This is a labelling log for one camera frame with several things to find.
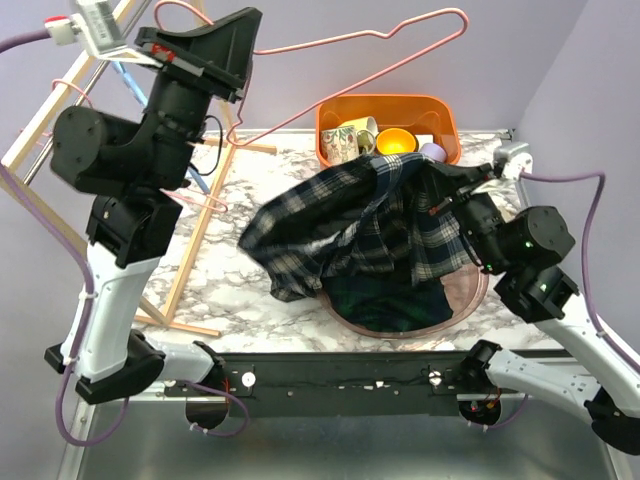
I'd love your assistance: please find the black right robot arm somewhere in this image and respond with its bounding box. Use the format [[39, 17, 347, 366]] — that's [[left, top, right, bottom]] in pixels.
[[427, 161, 639, 455]]

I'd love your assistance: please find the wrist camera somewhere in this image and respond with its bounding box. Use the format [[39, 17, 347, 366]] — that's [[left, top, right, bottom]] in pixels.
[[473, 142, 533, 194], [71, 0, 160, 67]]

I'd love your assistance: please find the transparent pink plastic tray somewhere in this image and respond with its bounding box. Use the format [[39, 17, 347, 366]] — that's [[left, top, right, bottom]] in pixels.
[[318, 265, 488, 340]]

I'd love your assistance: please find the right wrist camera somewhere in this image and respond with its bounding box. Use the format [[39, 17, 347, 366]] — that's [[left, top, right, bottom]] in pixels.
[[473, 142, 533, 194]]

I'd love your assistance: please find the navy white plaid skirt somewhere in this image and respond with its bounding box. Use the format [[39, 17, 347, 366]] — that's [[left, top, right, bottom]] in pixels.
[[238, 153, 472, 302]]

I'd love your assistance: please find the dark green plaid skirt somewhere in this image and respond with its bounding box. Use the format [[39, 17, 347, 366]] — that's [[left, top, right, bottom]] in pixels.
[[323, 275, 453, 333]]

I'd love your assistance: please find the orange plastic tub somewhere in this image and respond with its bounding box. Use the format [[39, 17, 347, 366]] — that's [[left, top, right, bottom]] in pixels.
[[315, 94, 461, 167]]

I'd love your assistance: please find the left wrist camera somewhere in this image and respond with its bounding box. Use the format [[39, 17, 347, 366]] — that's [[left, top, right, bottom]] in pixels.
[[71, 0, 160, 67]]

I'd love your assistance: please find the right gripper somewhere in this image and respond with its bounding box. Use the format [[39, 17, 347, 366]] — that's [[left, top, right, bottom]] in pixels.
[[419, 154, 511, 272]]

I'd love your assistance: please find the pink wire hanger with plaid skirt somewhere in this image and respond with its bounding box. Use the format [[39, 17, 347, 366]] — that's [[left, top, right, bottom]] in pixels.
[[153, 0, 471, 147]]

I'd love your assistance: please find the wooden clothes rack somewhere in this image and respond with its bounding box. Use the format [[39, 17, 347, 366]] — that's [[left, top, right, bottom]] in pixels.
[[1, 53, 277, 338]]

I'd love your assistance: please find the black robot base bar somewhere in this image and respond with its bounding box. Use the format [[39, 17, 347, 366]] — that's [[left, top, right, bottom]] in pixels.
[[164, 349, 521, 419]]

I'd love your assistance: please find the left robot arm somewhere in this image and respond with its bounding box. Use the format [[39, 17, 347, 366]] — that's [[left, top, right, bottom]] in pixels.
[[45, 7, 262, 404]]

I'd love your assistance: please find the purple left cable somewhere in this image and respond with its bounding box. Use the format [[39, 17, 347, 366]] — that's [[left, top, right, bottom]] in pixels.
[[0, 17, 131, 447]]

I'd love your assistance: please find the yellow bowl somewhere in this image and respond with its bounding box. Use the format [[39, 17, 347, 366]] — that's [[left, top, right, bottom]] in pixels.
[[376, 128, 419, 155]]

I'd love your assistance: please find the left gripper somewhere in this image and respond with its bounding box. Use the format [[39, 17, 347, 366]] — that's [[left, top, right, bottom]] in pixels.
[[130, 3, 259, 188]]

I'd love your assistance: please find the pale green mug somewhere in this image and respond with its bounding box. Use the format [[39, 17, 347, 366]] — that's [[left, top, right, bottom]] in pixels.
[[341, 116, 379, 154]]

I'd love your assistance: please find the lavender plastic cup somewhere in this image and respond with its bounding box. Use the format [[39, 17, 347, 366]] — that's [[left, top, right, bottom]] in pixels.
[[419, 143, 448, 163]]

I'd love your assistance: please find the cat pattern ceramic mug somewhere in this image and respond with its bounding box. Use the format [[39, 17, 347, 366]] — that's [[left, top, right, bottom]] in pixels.
[[320, 126, 360, 165]]

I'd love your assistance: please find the light blue plastic hanger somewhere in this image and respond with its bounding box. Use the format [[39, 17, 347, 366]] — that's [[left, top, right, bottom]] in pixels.
[[111, 62, 211, 194]]

